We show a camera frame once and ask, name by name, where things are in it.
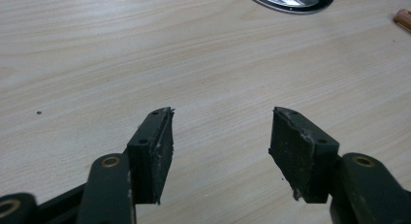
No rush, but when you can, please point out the shiny metal bowl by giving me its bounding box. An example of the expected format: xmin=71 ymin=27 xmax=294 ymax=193
xmin=239 ymin=0 xmax=337 ymax=15

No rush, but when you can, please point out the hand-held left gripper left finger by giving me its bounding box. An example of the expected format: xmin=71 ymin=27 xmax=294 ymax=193
xmin=126 ymin=106 xmax=175 ymax=206

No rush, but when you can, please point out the wooden handle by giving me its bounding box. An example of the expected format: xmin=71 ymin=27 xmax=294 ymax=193
xmin=393 ymin=9 xmax=411 ymax=33

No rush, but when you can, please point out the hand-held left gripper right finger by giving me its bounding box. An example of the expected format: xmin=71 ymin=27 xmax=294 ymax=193
xmin=268 ymin=106 xmax=341 ymax=205

